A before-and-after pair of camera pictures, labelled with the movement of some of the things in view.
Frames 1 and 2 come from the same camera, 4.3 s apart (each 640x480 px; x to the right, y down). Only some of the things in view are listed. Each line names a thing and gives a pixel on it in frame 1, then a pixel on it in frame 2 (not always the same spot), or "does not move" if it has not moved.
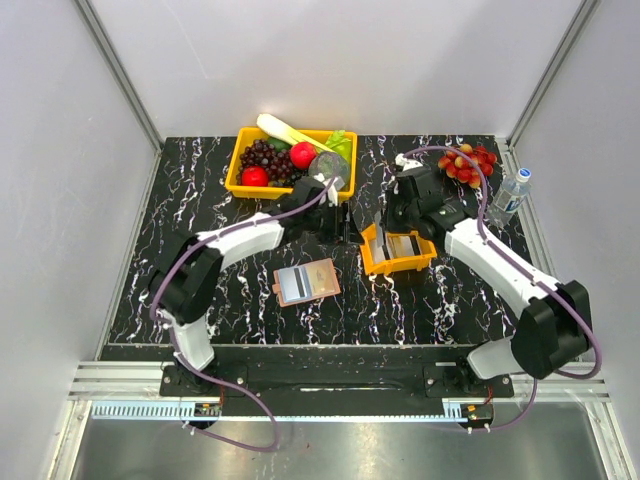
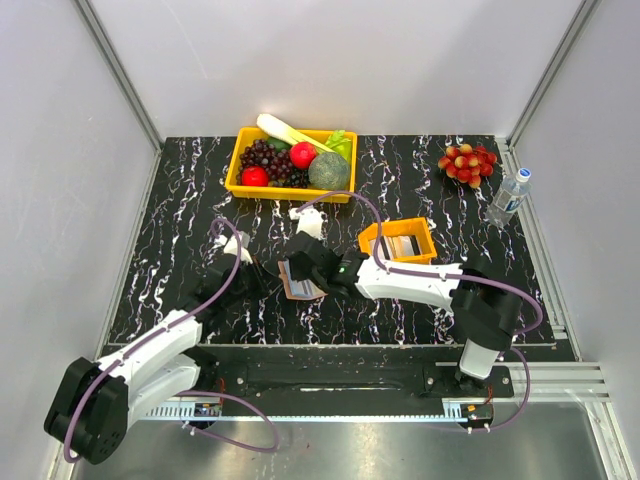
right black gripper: (387, 222) -> (295, 273)
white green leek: (336, 142) does not move
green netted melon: (330, 166) does not move
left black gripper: (345, 232) -> (266, 282)
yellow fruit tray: (246, 136) does not move
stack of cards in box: (396, 246) does not move
